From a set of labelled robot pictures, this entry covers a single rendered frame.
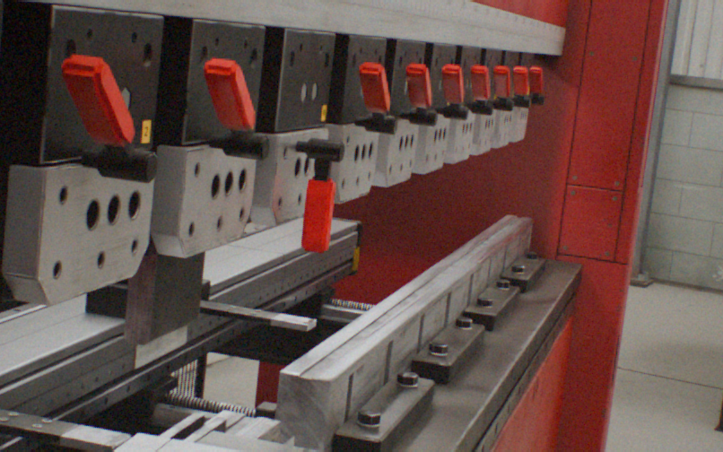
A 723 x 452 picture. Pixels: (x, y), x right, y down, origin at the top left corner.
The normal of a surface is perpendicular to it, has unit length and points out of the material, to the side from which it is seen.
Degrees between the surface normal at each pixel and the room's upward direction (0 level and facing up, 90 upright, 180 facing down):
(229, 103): 139
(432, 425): 0
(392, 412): 0
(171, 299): 90
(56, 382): 90
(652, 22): 90
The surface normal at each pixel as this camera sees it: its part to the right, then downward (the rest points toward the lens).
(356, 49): 0.96, 0.14
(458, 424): 0.11, -0.98
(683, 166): -0.40, 0.08
